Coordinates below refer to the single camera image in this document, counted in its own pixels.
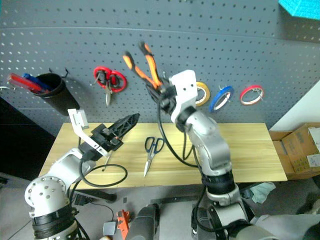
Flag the red handled tool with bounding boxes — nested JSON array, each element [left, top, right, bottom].
[[6, 73, 45, 95]]

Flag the green cloth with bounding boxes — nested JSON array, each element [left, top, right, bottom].
[[250, 181, 277, 204]]

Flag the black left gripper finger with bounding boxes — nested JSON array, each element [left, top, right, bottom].
[[111, 120, 139, 141], [107, 113, 141, 134]]

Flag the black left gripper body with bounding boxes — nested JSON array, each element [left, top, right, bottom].
[[90, 122, 124, 153]]

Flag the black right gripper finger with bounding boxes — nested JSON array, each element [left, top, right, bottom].
[[148, 90, 163, 105], [145, 84, 162, 97]]

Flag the grey robot body shell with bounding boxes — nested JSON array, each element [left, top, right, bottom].
[[246, 213, 320, 240]]

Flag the blue black scissors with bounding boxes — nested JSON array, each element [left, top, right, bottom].
[[143, 136, 165, 178]]

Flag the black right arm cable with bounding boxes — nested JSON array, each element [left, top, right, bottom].
[[156, 101, 202, 169]]

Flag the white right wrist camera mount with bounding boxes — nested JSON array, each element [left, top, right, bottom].
[[168, 69, 199, 124]]

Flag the dark grey metal pegboard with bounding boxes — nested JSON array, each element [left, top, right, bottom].
[[0, 0, 320, 137]]

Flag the black table foot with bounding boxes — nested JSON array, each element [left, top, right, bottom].
[[74, 189, 118, 204]]

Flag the dark rounded grey shape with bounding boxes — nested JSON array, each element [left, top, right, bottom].
[[128, 203, 161, 240]]

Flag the brown cardboard box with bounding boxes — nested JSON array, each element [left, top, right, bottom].
[[268, 122, 320, 181]]

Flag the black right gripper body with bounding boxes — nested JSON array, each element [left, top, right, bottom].
[[159, 84, 179, 114]]

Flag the grey foot pedal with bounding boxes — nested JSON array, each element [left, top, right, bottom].
[[102, 220, 119, 237]]

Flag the black cup holder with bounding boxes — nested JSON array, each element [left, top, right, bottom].
[[33, 72, 81, 117]]

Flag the orange plastic tool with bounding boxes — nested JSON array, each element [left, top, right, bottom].
[[116, 209, 131, 240]]

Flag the red tape roll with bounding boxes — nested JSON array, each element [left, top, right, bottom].
[[239, 84, 265, 106]]

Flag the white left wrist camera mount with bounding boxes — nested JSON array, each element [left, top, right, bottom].
[[67, 108, 111, 157]]

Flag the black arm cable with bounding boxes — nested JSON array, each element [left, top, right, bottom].
[[156, 101, 202, 169], [79, 147, 129, 188]]

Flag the blue tape roll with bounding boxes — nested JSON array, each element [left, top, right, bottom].
[[208, 85, 235, 113]]

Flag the blue handled tool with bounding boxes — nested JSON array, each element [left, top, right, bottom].
[[22, 72, 52, 91]]

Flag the red handled scissors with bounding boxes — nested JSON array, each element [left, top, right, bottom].
[[92, 65, 128, 108]]

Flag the yellow tape roll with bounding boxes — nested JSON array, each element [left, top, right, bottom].
[[195, 81, 211, 107]]

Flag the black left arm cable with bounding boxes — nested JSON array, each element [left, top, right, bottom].
[[79, 147, 129, 188]]

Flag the black table crossbar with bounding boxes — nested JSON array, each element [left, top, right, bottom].
[[150, 195, 201, 205]]

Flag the orange black pliers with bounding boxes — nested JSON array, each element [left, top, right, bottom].
[[122, 41, 166, 91]]

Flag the thin silver tool shaft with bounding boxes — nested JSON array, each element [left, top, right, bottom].
[[102, 149, 113, 173]]

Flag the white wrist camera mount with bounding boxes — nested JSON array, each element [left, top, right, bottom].
[[67, 108, 111, 157], [168, 69, 199, 124]]

